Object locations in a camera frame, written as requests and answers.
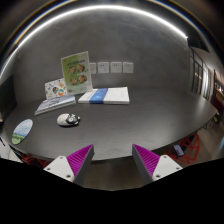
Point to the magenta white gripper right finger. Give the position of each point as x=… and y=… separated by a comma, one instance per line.
x=151, y=166

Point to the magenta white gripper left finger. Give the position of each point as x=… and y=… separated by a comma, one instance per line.
x=73, y=167

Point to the white black computer mouse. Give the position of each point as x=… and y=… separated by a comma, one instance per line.
x=66, y=120

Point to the oval landscape mouse pad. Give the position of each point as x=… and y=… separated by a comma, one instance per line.
x=21, y=131

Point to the purple phone on chair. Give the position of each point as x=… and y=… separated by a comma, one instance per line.
x=178, y=150

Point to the grey magazine stack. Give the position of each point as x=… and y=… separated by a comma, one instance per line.
x=55, y=103

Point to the white blue book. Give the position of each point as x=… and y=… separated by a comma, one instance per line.
x=117, y=95

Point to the small colourful card stand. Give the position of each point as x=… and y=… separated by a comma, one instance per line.
x=55, y=88

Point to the green menu sign stand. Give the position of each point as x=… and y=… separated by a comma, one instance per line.
x=76, y=72

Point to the curved ceiling light strip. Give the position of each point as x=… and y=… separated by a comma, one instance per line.
x=40, y=23

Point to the red wire chair left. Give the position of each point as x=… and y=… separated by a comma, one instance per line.
x=30, y=160

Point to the red wire chair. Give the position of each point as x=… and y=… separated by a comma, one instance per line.
x=30, y=160
x=190, y=148

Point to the red wire chair right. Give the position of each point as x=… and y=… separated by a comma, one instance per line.
x=190, y=148

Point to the white wall socket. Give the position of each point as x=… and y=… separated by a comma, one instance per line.
x=128, y=67
x=93, y=68
x=103, y=67
x=116, y=67

